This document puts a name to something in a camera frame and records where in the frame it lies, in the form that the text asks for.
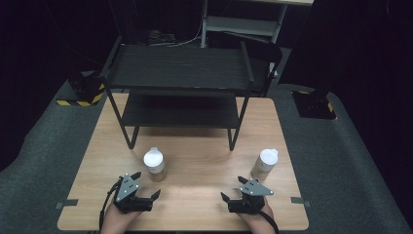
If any white floor cable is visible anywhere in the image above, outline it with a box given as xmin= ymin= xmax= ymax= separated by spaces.
xmin=174 ymin=19 xmax=205 ymax=48

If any black stand base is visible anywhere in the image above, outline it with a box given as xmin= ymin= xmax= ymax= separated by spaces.
xmin=290 ymin=87 xmax=338 ymax=121

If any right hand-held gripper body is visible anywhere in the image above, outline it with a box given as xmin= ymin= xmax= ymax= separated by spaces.
xmin=228 ymin=177 xmax=275 ymax=215

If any black power strip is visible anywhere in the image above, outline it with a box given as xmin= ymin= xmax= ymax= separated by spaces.
xmin=147 ymin=29 xmax=177 ymax=47

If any black two-tier shelf rack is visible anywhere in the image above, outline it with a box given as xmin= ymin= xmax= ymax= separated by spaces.
xmin=98 ymin=34 xmax=256 ymax=152

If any left hand-held gripper black cable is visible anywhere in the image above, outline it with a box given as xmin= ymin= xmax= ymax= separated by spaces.
xmin=98 ymin=179 xmax=124 ymax=232

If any grey tape strip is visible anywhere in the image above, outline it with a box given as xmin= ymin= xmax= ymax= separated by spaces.
xmin=289 ymin=196 xmax=313 ymax=209
xmin=55 ymin=198 xmax=80 ymax=211

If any person's left hand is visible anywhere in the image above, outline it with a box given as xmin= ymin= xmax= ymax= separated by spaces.
xmin=99 ymin=204 xmax=144 ymax=234

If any person's right hand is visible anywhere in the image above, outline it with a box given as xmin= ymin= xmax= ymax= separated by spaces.
xmin=238 ymin=197 xmax=278 ymax=234

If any black-yellow striped stand base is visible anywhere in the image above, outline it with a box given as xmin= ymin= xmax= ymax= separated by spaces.
xmin=56 ymin=69 xmax=107 ymax=108

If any white-lidded jar of pale spice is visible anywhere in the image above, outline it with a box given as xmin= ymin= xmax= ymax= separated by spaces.
xmin=249 ymin=147 xmax=280 ymax=182

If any white-lidded jar of brown spice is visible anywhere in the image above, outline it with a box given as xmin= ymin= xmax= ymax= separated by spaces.
xmin=143 ymin=146 xmax=169 ymax=183

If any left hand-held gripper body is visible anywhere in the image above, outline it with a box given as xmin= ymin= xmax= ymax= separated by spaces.
xmin=112 ymin=173 xmax=154 ymax=215

